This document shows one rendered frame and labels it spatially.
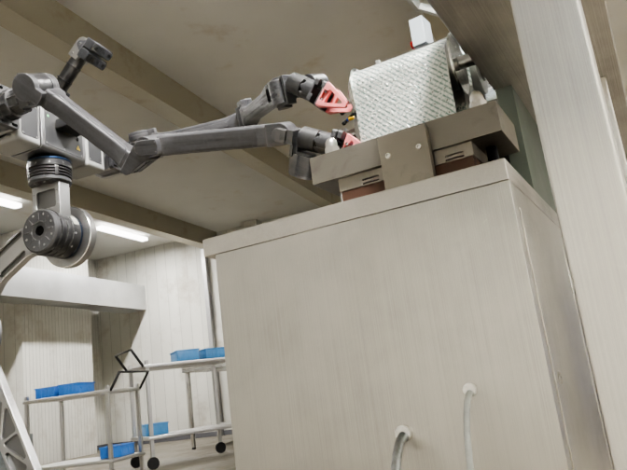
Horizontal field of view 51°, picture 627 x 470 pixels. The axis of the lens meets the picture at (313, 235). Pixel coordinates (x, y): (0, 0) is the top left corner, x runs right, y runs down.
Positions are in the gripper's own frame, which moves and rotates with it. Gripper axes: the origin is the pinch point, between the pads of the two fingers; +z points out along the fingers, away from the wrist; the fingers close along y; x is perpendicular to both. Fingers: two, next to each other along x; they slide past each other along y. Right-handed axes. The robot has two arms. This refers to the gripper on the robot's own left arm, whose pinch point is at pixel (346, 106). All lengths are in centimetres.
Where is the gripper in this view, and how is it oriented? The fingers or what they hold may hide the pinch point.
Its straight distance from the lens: 173.2
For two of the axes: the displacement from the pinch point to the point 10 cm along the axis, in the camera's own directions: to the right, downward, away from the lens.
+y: -5.0, -1.8, -8.5
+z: 7.4, 4.4, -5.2
